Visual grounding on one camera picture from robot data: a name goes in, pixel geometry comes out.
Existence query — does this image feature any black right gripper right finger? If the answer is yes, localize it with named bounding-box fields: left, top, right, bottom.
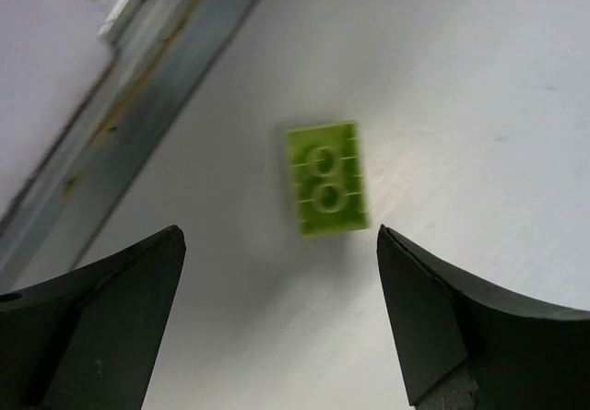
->
left=377, top=227, right=589, bottom=409

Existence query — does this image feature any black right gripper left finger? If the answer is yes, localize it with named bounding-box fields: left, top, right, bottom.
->
left=1, top=226, right=186, bottom=410

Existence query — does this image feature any lime lego brick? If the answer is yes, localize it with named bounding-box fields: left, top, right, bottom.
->
left=284, top=121, right=370, bottom=238

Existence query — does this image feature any aluminium table rail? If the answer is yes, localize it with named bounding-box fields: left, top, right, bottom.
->
left=1, top=0, right=259, bottom=292

